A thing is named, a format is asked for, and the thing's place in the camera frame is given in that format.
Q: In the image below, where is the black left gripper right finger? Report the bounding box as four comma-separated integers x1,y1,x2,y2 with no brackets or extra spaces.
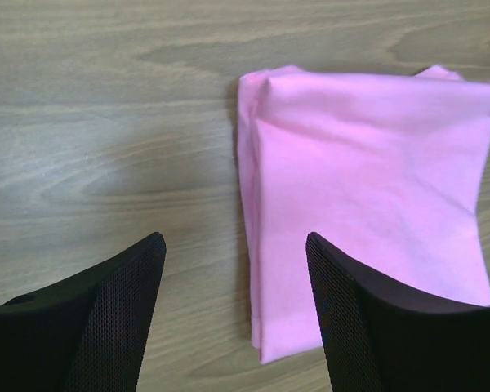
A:
306,233,490,391

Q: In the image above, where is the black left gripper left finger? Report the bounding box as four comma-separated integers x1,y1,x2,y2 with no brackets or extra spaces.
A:
0,233,166,391

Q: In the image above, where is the light pink t-shirt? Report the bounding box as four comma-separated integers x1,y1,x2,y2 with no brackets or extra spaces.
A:
237,65,490,364

